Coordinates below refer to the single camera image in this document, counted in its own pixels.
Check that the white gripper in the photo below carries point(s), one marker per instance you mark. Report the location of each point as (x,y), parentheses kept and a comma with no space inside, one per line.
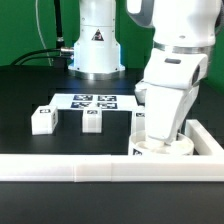
(168,89)

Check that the white L-shaped fence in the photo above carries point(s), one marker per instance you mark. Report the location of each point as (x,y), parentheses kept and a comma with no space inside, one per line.
(206,165)

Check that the white round stool seat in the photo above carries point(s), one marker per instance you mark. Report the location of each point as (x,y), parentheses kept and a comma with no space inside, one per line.
(140,144)

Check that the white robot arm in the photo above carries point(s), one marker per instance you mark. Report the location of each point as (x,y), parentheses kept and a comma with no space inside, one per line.
(185,32)

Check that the white marker sheet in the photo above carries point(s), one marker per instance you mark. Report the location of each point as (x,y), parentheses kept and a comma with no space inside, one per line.
(106,102)

